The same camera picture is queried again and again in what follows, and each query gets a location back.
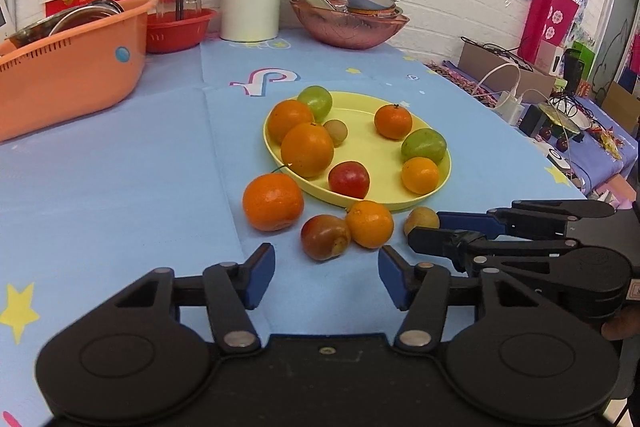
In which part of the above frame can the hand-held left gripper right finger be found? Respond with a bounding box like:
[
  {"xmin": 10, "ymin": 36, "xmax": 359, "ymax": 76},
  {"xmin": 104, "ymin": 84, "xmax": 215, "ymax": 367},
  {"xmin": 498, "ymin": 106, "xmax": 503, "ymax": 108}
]
[{"xmin": 378, "ymin": 246, "xmax": 536, "ymax": 353}]

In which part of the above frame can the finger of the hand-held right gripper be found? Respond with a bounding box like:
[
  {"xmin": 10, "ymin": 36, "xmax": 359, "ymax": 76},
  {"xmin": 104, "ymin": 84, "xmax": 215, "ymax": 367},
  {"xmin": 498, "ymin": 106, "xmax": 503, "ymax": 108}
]
[
  {"xmin": 407, "ymin": 228, "xmax": 581, "ymax": 277},
  {"xmin": 436, "ymin": 199, "xmax": 617, "ymax": 239}
]

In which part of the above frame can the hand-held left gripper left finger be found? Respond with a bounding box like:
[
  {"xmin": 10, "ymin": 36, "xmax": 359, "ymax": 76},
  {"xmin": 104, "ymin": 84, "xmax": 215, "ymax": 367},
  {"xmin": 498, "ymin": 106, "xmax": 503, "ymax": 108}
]
[{"xmin": 107, "ymin": 243, "xmax": 277, "ymax": 353}]

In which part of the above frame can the mandarin orange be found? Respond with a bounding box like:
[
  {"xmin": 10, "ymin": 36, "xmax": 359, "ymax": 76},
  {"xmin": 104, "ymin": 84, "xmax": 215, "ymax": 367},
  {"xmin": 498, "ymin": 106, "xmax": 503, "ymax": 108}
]
[
  {"xmin": 242, "ymin": 173, "xmax": 305, "ymax": 233},
  {"xmin": 346, "ymin": 200, "xmax": 395, "ymax": 249}
]

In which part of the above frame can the yellow-orange mandarin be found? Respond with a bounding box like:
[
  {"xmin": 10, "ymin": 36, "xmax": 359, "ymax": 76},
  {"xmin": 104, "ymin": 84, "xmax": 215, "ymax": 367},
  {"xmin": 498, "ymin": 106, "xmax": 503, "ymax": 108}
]
[{"xmin": 401, "ymin": 157, "xmax": 441, "ymax": 195}]

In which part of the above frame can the red-brown tomato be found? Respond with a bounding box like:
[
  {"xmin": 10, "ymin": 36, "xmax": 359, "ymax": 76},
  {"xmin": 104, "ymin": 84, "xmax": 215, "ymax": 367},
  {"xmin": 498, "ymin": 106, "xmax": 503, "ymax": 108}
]
[{"xmin": 300, "ymin": 214, "xmax": 352, "ymax": 262}]

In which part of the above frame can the oval green tomato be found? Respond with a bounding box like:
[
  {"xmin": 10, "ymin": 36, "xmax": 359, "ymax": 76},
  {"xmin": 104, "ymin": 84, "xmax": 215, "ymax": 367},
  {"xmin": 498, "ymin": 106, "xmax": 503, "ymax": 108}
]
[{"xmin": 401, "ymin": 128, "xmax": 447, "ymax": 165}]

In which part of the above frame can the red tomato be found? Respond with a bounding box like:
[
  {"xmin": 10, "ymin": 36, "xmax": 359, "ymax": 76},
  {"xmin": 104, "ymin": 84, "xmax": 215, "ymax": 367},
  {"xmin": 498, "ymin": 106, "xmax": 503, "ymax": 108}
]
[{"xmin": 328, "ymin": 161, "xmax": 371, "ymax": 200}]

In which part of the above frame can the yellow plastic plate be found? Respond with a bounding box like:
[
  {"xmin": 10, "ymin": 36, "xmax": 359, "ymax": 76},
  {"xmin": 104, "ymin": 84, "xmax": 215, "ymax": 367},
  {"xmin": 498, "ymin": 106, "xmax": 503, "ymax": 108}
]
[{"xmin": 263, "ymin": 91, "xmax": 452, "ymax": 212}]

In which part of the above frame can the large orange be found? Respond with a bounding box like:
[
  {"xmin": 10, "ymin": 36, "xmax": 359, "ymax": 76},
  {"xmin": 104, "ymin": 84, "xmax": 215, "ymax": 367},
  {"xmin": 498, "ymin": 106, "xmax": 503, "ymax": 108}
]
[{"xmin": 280, "ymin": 122, "xmax": 335, "ymax": 178}]

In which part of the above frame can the small brown kiwi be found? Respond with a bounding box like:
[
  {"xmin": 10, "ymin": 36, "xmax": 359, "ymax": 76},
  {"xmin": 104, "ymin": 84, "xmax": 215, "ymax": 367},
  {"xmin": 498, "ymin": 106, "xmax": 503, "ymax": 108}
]
[{"xmin": 323, "ymin": 119, "xmax": 348, "ymax": 148}]

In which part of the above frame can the round green tomato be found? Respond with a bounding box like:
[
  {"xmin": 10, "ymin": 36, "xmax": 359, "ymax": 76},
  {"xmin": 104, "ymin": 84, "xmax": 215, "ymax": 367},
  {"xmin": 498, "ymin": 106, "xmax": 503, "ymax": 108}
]
[{"xmin": 297, "ymin": 86, "xmax": 333, "ymax": 124}]

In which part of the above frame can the person's right hand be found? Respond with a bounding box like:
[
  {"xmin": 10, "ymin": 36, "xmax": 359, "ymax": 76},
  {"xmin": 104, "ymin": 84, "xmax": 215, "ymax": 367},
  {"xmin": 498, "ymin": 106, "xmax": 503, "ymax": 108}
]
[{"xmin": 600, "ymin": 306, "xmax": 640, "ymax": 343}]

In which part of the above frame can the small black speaker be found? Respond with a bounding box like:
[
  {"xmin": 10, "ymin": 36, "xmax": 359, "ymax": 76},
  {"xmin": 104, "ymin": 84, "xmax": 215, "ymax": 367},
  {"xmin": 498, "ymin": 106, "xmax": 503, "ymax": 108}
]
[{"xmin": 519, "ymin": 106, "xmax": 548, "ymax": 136}]

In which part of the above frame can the white charger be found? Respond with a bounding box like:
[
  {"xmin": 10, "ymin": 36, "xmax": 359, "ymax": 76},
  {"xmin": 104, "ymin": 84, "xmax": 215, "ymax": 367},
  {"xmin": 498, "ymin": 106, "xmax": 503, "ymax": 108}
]
[{"xmin": 494, "ymin": 91, "xmax": 525, "ymax": 124}]

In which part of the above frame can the blue star-print tablecloth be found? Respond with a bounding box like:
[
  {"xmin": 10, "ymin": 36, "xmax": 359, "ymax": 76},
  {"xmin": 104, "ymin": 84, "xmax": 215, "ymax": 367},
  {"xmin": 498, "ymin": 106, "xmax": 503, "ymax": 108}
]
[{"xmin": 0, "ymin": 27, "xmax": 588, "ymax": 427}]

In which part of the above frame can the pink gift bag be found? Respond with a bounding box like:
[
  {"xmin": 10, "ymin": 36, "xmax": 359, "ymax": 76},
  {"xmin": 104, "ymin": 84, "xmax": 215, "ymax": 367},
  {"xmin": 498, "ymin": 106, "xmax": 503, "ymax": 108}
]
[{"xmin": 517, "ymin": 0, "xmax": 581, "ymax": 58}]

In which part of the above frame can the pink glass bowl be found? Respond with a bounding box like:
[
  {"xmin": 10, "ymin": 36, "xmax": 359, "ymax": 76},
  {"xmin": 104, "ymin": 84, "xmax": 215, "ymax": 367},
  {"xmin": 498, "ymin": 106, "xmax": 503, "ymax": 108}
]
[{"xmin": 290, "ymin": 0, "xmax": 411, "ymax": 50}]

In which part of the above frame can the red plastic basket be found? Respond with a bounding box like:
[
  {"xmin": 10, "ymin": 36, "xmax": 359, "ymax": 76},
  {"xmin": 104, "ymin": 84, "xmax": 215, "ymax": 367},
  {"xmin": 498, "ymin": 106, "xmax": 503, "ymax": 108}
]
[{"xmin": 145, "ymin": 8, "xmax": 220, "ymax": 54}]

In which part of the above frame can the orange plastic basket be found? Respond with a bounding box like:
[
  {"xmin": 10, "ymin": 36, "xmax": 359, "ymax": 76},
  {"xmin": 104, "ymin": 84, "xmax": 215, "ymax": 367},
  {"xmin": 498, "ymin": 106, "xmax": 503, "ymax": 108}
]
[{"xmin": 0, "ymin": 0, "xmax": 160, "ymax": 142}]

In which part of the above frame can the steel bowl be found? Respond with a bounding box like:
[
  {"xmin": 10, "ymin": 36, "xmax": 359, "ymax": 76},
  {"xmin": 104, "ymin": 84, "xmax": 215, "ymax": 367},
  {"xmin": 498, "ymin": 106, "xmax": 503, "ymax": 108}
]
[{"xmin": 7, "ymin": 0, "xmax": 126, "ymax": 48}]

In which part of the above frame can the white appliance with screen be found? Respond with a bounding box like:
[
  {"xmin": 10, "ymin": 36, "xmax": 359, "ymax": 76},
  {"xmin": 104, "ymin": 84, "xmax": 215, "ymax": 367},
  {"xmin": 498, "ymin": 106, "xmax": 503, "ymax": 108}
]
[{"xmin": 0, "ymin": 0, "xmax": 16, "ymax": 40}]

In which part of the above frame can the white cable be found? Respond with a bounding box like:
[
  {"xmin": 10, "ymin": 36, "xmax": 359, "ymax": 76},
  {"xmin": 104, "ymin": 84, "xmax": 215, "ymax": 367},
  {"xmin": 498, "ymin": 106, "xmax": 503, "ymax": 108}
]
[{"xmin": 477, "ymin": 63, "xmax": 523, "ymax": 98}]

